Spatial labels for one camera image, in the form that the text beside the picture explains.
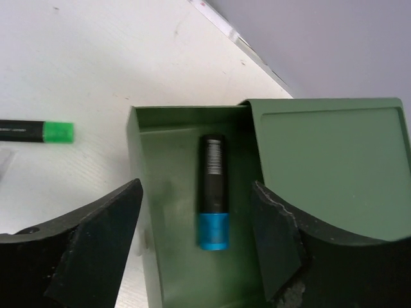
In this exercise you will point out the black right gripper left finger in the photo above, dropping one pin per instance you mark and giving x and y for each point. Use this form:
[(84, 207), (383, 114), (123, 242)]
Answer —
[(75, 260)]

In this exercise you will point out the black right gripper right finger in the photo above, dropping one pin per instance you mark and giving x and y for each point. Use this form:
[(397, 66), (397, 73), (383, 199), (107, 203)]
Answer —
[(306, 262)]

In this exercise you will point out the blue cap black highlighter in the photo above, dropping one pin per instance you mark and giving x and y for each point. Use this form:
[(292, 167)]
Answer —
[(213, 204)]

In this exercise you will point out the green drawer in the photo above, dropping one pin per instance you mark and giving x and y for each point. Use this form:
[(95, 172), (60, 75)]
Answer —
[(164, 153)]

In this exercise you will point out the green drawer cabinet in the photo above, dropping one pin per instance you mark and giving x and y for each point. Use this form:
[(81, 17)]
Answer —
[(344, 161)]

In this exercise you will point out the green cap black highlighter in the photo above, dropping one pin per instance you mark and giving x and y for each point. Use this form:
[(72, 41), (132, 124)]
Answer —
[(37, 131)]

